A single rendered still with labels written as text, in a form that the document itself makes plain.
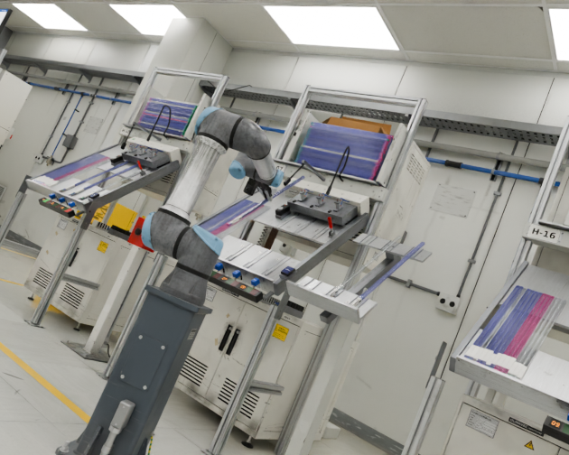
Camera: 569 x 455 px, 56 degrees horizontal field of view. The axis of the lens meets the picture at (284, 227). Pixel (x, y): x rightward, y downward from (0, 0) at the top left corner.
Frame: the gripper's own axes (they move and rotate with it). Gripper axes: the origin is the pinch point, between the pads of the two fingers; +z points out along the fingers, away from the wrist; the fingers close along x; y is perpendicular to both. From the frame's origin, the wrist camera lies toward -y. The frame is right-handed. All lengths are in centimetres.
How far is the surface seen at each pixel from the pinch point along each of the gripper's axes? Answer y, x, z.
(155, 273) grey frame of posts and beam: -54, 34, 17
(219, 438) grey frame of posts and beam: -90, -44, 31
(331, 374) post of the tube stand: -47, -70, 19
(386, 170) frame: 54, -27, 16
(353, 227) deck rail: 20.6, -29.8, 24.7
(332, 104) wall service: 177, 125, 105
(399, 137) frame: 70, -25, 8
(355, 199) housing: 34.4, -21.5, 21.4
